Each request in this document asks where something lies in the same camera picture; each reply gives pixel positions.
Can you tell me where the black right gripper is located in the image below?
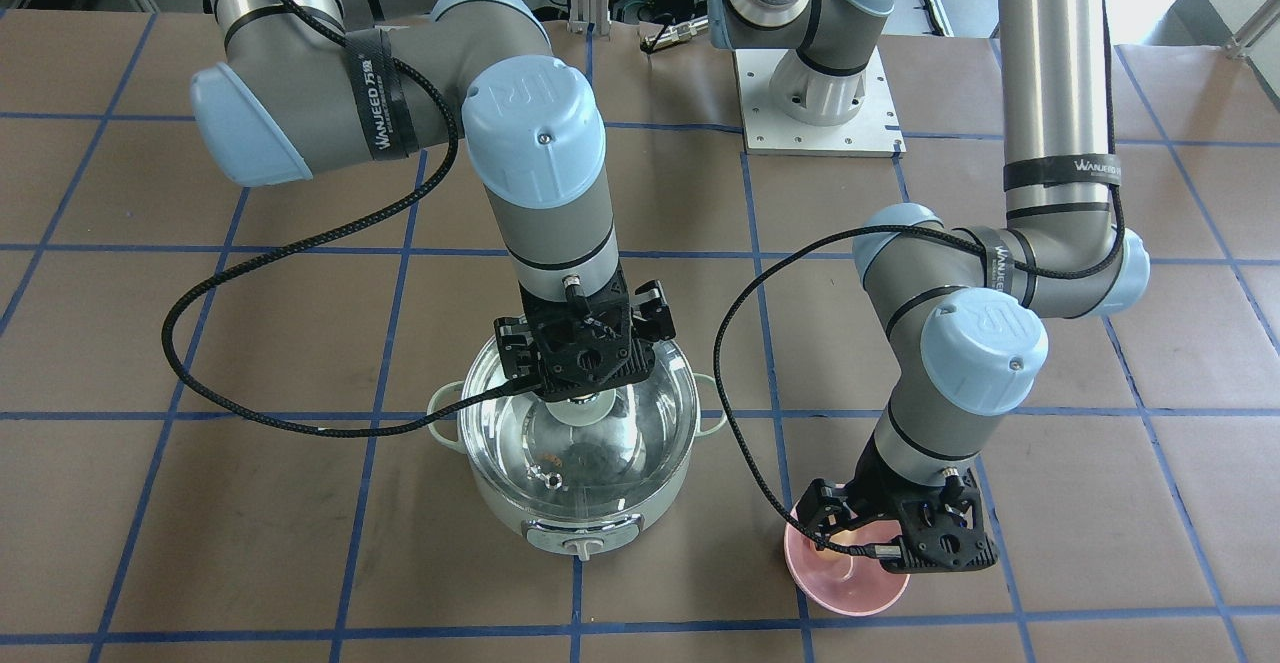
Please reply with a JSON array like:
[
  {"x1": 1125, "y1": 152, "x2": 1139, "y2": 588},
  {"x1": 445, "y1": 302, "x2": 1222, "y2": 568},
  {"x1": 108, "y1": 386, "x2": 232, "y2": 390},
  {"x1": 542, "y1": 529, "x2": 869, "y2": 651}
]
[{"x1": 494, "y1": 270, "x2": 676, "y2": 402}]

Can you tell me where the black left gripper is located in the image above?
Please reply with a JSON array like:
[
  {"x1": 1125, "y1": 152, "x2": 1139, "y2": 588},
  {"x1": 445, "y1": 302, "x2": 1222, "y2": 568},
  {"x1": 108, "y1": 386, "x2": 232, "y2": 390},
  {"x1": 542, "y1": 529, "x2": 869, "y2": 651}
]
[{"x1": 800, "y1": 468, "x2": 998, "y2": 575}]

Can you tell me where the glass pot lid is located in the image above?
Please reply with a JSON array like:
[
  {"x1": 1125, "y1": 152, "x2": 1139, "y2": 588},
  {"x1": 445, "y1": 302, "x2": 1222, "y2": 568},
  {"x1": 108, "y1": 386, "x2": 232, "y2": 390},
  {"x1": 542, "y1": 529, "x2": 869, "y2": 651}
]
[{"x1": 458, "y1": 335, "x2": 699, "y2": 518}]

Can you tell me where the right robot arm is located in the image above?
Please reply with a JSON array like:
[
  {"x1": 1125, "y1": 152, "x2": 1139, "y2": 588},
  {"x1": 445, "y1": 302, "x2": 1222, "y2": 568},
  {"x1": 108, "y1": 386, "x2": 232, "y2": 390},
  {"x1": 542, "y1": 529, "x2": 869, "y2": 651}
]
[{"x1": 189, "y1": 0, "x2": 675, "y2": 402}]

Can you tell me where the pale green electric pot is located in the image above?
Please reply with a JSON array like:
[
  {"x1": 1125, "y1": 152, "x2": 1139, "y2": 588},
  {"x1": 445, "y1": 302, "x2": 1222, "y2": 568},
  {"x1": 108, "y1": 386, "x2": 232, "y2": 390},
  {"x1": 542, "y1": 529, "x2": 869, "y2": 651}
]
[{"x1": 426, "y1": 335, "x2": 726, "y2": 561}]

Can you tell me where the pink bowl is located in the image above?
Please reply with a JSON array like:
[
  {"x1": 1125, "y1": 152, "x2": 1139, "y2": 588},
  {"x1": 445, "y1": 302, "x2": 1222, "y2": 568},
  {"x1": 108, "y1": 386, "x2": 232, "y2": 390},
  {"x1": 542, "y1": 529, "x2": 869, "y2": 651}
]
[{"x1": 783, "y1": 526, "x2": 911, "y2": 617}]

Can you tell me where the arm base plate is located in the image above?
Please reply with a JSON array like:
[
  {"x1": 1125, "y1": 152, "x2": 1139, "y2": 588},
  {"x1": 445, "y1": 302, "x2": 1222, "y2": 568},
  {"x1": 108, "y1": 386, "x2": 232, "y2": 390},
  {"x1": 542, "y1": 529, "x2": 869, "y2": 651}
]
[{"x1": 733, "y1": 49, "x2": 906, "y2": 157}]

